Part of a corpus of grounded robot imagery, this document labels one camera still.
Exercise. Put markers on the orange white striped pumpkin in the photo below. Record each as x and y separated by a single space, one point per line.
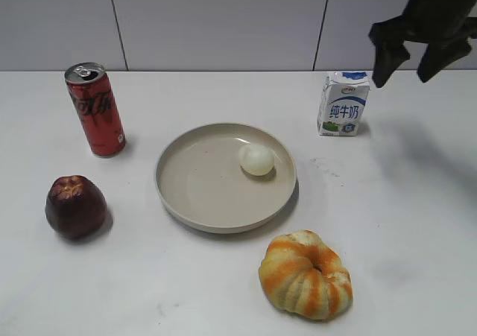
300 274

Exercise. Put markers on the beige round plate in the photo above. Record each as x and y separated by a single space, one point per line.
201 183

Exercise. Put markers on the red cola can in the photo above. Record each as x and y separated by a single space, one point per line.
90 90

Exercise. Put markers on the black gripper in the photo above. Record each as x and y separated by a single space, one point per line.
427 19

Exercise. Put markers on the white blue milk carton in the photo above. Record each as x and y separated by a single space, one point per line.
343 99

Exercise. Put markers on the white egg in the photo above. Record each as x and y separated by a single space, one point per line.
255 159

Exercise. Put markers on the dark red apple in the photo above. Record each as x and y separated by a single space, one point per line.
75 207

